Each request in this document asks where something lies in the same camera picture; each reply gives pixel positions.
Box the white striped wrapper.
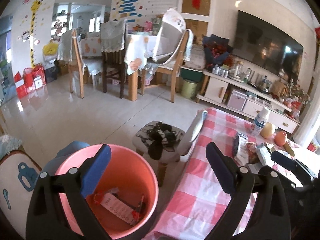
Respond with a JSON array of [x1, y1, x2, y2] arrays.
[[233, 132, 249, 166]]

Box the red snack wrapper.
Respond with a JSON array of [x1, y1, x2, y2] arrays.
[[93, 187, 146, 226]]

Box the white paper package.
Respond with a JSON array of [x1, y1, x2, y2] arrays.
[[256, 144, 274, 167]]

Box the pink plastic trash bucket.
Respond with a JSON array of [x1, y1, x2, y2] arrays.
[[55, 143, 160, 240]]

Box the yellow banana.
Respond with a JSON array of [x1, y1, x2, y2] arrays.
[[283, 141, 295, 157]]

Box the red white checkered tablecloth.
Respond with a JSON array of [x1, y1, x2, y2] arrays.
[[146, 108, 319, 239]]

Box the red apple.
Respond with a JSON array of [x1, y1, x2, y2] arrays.
[[274, 131, 287, 147]]

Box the yellow pear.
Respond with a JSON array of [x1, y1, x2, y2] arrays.
[[260, 122, 274, 139]]

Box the white blue yogurt bottle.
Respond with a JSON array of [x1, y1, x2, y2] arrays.
[[251, 107, 271, 136]]

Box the small padded wooden stool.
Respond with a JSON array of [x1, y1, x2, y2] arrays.
[[132, 121, 185, 187]]

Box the lavender storage box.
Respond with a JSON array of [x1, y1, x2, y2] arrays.
[[227, 89, 248, 111]]

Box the white cartoon cushion seat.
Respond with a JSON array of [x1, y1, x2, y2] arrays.
[[1, 150, 41, 239]]

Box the white TV cabinet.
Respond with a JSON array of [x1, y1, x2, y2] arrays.
[[196, 70, 299, 134]]

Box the green waste bin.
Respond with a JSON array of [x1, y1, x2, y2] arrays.
[[181, 79, 198, 99]]

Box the electric kettle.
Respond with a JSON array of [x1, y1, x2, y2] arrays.
[[228, 61, 245, 82]]

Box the red gift bags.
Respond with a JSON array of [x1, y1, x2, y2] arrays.
[[14, 63, 46, 99]]

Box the wooden dining chair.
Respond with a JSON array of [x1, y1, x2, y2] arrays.
[[140, 29, 194, 103]]

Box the dark wrapped flower bouquet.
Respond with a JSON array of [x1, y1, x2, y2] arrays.
[[202, 34, 233, 67]]

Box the light wooden chair left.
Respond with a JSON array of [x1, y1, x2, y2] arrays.
[[57, 28, 103, 99]]

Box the black flat screen television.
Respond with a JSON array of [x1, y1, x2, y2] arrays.
[[233, 10, 303, 82]]

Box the dining table with floral cloth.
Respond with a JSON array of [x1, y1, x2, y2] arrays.
[[80, 33, 156, 101]]

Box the dark wooden chair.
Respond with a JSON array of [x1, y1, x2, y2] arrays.
[[100, 18, 127, 99]]

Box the giraffe height wall sticker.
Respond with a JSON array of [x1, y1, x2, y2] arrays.
[[17, 0, 53, 68]]

